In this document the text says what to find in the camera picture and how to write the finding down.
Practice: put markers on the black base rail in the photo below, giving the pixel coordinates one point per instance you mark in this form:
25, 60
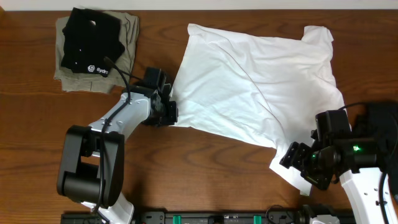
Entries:
275, 214

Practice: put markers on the white t-shirt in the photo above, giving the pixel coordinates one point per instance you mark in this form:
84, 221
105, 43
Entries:
264, 91

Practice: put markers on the folded khaki garment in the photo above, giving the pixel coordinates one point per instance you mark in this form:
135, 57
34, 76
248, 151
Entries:
94, 82

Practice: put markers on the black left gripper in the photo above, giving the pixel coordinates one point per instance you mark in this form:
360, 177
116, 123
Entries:
171, 112

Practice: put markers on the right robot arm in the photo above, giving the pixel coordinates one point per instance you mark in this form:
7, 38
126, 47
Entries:
357, 164

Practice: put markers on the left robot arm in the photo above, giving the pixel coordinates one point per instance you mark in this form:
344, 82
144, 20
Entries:
92, 165

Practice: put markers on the dark crumpled garment pile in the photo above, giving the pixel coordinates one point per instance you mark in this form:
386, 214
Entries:
380, 122

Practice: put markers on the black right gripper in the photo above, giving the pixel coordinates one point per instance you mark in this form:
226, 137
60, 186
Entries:
295, 156

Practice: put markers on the folded black polo shirt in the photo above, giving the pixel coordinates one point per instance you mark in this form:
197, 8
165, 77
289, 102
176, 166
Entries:
90, 36

